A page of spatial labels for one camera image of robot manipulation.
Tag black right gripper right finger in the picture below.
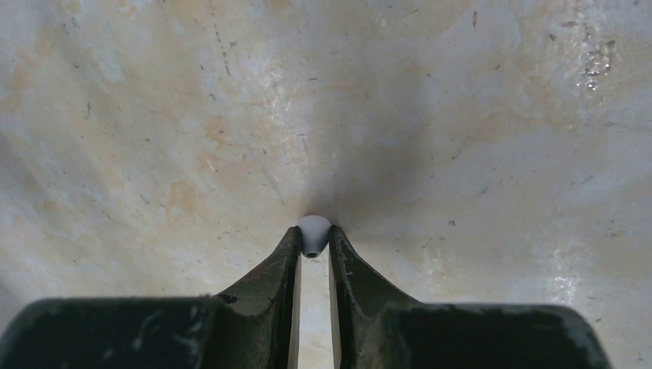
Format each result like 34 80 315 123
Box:
329 226 611 368

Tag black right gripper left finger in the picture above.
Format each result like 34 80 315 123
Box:
1 227 301 368

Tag white earbud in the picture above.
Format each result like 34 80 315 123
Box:
297 215 331 258

